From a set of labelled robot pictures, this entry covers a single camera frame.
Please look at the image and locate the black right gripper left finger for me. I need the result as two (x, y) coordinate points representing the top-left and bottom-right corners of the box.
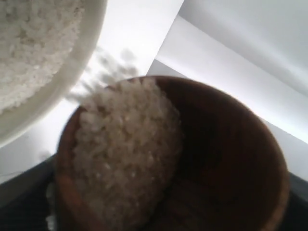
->
(0, 156), (56, 231)

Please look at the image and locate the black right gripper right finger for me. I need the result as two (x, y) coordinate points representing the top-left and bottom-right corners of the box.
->
(280, 173), (308, 231)

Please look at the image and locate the brown wooden cup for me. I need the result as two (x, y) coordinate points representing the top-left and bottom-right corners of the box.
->
(54, 75), (290, 231)

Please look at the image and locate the rice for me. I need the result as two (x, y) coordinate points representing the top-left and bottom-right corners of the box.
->
(73, 78), (183, 231)
(0, 0), (85, 112)

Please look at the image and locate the white ceramic bowl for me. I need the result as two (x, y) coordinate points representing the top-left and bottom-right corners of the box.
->
(0, 0), (107, 146)

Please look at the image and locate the rice in white bowl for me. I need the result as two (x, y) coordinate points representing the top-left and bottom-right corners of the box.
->
(0, 0), (85, 112)

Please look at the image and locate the white backdrop curtain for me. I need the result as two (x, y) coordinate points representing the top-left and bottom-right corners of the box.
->
(146, 0), (308, 142)

